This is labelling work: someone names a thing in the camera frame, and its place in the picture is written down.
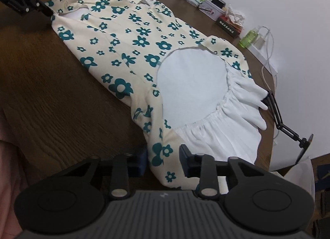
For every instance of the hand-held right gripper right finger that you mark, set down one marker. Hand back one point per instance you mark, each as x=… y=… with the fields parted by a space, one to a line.
x=184 y=159

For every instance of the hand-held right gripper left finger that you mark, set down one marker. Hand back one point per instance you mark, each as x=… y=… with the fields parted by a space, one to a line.
x=140 y=161

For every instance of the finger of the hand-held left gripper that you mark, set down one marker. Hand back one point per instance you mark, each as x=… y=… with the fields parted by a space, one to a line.
x=40 y=7

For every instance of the cream dress with green flowers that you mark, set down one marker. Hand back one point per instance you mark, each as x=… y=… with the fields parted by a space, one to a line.
x=123 y=22

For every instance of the white paper bag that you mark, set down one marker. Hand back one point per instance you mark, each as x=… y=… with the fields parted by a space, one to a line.
x=301 y=177

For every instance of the white power strip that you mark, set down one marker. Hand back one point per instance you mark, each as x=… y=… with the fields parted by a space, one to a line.
x=263 y=58

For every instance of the person's pink jacket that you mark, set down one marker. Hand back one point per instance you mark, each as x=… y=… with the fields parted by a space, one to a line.
x=7 y=177

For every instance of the green liquid bottle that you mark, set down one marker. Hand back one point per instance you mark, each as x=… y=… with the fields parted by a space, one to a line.
x=248 y=38

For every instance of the black tissue box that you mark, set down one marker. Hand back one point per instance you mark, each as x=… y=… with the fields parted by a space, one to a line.
x=228 y=29

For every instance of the white charger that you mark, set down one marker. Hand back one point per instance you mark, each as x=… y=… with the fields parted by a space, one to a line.
x=263 y=38

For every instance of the dark chair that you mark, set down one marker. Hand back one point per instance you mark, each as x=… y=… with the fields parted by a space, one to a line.
x=323 y=197

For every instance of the small green white box stack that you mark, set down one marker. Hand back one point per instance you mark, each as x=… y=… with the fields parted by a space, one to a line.
x=197 y=0

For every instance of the grey tin box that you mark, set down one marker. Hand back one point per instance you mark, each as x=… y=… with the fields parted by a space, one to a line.
x=211 y=9

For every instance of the crumpled white tissue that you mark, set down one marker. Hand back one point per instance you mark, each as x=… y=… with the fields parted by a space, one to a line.
x=236 y=16

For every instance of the black power adapter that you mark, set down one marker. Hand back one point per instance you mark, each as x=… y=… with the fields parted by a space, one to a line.
x=219 y=2

